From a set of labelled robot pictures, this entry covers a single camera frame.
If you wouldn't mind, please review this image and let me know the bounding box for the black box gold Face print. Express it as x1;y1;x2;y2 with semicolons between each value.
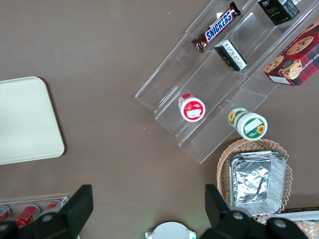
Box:
256;0;301;26

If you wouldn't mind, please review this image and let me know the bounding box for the red lid strawberry jar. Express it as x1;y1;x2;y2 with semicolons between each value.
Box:
177;93;206;123

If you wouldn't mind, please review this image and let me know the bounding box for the cream plastic tray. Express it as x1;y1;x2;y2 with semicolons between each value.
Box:
0;76;65;166

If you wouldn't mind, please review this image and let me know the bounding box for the wrapped beige sandwich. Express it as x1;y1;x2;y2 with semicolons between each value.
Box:
294;219;319;239

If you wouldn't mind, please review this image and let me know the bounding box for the white round disc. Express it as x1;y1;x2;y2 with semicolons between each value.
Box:
145;221;197;239

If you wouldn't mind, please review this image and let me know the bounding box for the green lid sunflower jar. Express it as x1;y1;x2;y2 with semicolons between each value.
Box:
227;107;269;141

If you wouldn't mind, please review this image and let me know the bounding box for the clear acrylic stepped shelf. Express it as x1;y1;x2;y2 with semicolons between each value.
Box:
134;31;269;164
185;0;319;98

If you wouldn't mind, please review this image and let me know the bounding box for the aluminium foil tray stack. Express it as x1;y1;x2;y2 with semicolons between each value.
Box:
228;150;288;217

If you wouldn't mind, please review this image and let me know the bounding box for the white rimmed container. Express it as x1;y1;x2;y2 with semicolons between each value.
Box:
280;210;319;223

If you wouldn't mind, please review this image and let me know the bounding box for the red soda can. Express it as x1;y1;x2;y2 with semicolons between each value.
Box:
0;205;11;223
41;200;62;215
14;204;41;229

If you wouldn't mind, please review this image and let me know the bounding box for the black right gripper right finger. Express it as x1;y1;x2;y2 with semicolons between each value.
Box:
199;184;310;239

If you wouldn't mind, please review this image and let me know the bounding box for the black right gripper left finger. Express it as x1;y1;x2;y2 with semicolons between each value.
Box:
0;184;94;239

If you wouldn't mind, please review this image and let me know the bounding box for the clear acrylic can holder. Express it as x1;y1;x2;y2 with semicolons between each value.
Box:
0;196;70;226

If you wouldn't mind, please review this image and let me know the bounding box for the red tartan cookie box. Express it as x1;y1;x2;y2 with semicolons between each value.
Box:
263;17;319;87

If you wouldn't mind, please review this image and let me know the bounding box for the small black box white label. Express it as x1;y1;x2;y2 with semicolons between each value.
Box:
213;39;248;72

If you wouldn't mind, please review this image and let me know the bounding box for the Snickers chocolate bar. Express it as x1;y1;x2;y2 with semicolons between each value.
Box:
191;1;242;54

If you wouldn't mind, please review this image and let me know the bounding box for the woven wicker basket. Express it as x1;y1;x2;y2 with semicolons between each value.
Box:
216;138;294;224

